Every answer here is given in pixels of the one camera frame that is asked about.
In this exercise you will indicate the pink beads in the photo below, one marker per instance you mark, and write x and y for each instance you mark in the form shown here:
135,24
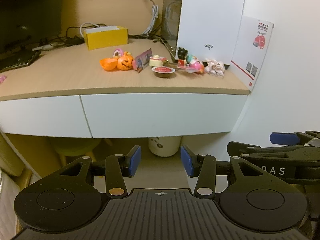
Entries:
2,79

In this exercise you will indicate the white cake toy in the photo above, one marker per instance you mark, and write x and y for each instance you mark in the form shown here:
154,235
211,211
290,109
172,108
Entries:
157,60

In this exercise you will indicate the cream round bin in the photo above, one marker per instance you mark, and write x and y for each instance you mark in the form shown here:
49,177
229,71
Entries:
165,146

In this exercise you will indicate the orange half shell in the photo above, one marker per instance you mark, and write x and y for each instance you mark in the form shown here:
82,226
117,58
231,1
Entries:
108,64

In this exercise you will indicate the yellow stool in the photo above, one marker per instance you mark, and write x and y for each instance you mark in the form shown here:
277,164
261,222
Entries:
75,147

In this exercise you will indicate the pink round toy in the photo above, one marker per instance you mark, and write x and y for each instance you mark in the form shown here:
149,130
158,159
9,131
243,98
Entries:
117,53

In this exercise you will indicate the orange pumpkin toy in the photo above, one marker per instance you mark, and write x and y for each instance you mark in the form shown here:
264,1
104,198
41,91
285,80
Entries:
125,62

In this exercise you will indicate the yellow cardboard box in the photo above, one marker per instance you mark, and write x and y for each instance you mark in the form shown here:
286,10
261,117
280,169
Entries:
107,40

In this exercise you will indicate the red lid jelly cup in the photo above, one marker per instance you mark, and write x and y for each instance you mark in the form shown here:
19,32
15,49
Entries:
163,72

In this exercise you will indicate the black keyboard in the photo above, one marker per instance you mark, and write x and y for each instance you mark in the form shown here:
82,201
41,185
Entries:
17,61

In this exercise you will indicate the white quilted cloth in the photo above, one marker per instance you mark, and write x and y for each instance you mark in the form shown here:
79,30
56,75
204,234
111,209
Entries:
6,205

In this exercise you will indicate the pink teal doll toy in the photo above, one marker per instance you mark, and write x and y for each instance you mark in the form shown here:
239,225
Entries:
196,65

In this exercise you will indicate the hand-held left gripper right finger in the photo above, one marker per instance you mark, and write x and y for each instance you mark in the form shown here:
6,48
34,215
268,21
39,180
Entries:
187,162

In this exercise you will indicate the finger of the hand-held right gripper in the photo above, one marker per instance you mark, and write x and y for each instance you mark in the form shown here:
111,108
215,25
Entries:
250,149
282,138

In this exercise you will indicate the white computer case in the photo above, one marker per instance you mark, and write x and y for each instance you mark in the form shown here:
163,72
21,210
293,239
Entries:
212,12

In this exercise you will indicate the white power adapter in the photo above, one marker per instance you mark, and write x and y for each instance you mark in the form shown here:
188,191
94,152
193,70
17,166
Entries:
47,46

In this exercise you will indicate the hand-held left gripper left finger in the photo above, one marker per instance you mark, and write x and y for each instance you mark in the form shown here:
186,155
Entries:
133,161

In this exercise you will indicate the clear snack packet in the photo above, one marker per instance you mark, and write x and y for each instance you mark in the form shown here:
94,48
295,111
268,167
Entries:
183,68

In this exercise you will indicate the black haired doll figurine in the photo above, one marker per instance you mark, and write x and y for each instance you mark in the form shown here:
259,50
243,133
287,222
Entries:
182,56

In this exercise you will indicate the purple photo card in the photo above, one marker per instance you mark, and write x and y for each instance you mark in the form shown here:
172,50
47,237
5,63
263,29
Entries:
143,60

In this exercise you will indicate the white desk drawer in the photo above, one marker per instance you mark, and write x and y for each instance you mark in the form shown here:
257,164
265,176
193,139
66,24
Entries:
37,115
162,115

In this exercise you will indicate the black computer monitor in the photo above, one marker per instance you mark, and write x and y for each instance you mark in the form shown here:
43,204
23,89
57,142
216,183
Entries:
27,17

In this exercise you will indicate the white poster with red print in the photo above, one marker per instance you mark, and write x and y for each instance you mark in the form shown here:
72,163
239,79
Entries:
250,47

